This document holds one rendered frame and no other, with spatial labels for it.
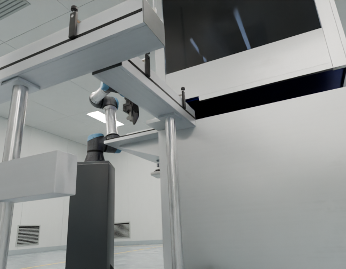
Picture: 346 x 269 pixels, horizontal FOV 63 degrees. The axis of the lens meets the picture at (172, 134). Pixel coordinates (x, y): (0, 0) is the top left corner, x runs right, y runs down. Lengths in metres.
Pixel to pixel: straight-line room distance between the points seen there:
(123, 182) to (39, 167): 7.71
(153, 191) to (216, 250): 6.63
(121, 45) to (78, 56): 0.15
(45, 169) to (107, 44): 0.40
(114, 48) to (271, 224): 0.97
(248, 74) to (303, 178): 0.59
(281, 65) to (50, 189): 1.19
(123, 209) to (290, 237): 7.33
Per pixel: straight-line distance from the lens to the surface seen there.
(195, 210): 1.44
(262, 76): 1.53
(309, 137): 1.39
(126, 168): 8.57
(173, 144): 1.30
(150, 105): 1.24
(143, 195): 8.12
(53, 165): 0.84
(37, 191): 0.87
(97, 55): 0.93
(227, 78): 1.57
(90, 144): 2.09
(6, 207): 1.01
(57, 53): 0.97
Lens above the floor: 0.32
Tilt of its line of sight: 19 degrees up
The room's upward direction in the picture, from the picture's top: 3 degrees counter-clockwise
